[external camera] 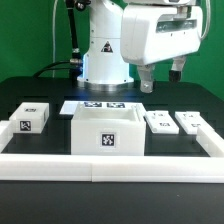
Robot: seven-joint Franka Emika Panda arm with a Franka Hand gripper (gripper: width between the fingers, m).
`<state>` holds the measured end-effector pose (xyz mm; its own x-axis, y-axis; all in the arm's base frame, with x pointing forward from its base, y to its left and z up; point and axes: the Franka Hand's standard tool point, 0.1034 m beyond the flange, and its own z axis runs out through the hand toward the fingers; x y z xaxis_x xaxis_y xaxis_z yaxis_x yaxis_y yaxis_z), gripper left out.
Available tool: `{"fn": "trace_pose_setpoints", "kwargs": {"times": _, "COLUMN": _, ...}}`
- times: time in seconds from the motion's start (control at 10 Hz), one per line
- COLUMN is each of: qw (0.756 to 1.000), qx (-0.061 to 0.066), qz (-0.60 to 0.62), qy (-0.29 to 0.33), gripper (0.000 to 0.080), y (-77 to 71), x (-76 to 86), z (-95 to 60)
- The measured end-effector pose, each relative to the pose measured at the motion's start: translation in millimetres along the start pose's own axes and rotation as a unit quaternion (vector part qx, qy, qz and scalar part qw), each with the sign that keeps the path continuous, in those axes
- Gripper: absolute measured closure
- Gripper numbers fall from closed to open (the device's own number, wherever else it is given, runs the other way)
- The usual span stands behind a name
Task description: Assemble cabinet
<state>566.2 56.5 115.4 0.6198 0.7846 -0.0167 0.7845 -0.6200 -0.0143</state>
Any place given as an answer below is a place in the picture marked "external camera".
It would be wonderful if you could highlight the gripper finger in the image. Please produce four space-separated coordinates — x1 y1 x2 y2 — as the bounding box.
137 64 155 93
169 56 186 82

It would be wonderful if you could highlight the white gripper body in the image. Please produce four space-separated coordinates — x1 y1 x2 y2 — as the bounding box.
120 5 202 65

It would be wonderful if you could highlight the white cabinet door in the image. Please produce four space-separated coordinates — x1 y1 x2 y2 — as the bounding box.
175 111 212 135
145 110 179 134

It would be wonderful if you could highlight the white cabinet body box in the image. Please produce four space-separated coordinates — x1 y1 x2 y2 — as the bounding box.
71 106 146 156

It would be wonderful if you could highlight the small white cabinet top block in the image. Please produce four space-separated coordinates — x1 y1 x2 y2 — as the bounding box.
9 102 49 134

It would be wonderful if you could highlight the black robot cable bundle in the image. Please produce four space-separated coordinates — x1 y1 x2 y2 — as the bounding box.
32 0 92 80

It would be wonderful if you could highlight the white marker base plate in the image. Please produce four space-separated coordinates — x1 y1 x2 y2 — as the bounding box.
60 100 146 116

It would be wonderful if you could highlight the white thin cable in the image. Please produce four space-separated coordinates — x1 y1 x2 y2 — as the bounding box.
51 0 59 78

